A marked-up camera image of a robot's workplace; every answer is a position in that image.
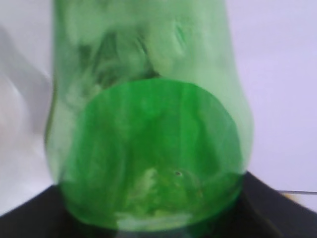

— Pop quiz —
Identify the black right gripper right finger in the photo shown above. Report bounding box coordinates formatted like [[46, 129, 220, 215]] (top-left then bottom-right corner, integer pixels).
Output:
[[183, 171, 317, 238]]

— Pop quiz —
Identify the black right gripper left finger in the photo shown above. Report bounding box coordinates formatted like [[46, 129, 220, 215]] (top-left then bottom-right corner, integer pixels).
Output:
[[0, 183, 119, 238]]

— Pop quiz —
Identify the green soda bottle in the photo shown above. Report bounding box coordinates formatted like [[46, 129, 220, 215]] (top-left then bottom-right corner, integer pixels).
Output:
[[46, 0, 253, 232]]

